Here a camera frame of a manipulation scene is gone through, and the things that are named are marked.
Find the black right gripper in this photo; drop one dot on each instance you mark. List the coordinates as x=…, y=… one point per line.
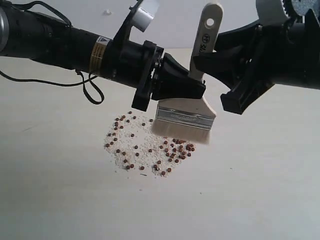
x=238, y=58

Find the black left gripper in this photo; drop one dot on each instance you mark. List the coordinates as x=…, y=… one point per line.
x=171, y=79

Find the wooden paint brush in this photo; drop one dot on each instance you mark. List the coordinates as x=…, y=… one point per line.
x=182, y=111

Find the pile of brown beads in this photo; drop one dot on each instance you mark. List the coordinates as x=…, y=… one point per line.
x=133, y=146

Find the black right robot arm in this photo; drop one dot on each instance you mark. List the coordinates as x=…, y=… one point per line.
x=282, y=47

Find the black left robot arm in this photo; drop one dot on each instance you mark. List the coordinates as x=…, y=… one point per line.
x=39, y=32

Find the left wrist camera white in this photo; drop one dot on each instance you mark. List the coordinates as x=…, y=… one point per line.
x=143, y=13

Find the small white wall peg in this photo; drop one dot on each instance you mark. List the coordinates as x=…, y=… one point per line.
x=107, y=12

